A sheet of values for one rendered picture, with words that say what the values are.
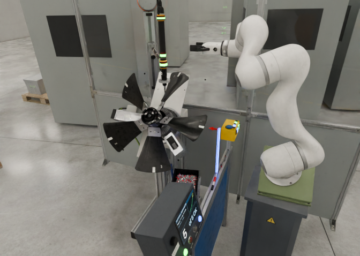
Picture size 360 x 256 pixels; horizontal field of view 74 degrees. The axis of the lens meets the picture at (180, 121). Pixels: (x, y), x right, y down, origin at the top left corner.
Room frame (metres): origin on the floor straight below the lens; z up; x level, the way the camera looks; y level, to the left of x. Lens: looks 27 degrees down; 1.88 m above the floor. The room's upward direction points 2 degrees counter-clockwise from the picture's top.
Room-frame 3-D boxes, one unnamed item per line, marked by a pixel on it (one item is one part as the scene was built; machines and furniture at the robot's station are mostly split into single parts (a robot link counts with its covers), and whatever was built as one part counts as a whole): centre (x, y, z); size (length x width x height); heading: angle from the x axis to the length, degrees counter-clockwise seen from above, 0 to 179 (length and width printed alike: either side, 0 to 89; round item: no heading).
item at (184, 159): (1.94, -0.03, 0.42); 0.04 x 0.04 x 0.83; 66
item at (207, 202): (1.15, -0.20, 0.82); 0.90 x 0.04 x 0.08; 156
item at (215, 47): (1.27, -0.19, 1.65); 0.11 x 0.10 x 0.07; 66
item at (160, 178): (1.54, 0.17, 0.46); 0.09 x 0.05 x 0.91; 66
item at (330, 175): (2.05, -0.21, 0.50); 2.59 x 0.03 x 0.91; 66
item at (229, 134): (1.51, -0.36, 1.02); 0.16 x 0.10 x 0.11; 156
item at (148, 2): (2.09, 0.23, 1.88); 0.16 x 0.07 x 0.16; 101
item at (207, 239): (1.15, -0.20, 0.45); 0.82 x 0.02 x 0.66; 156
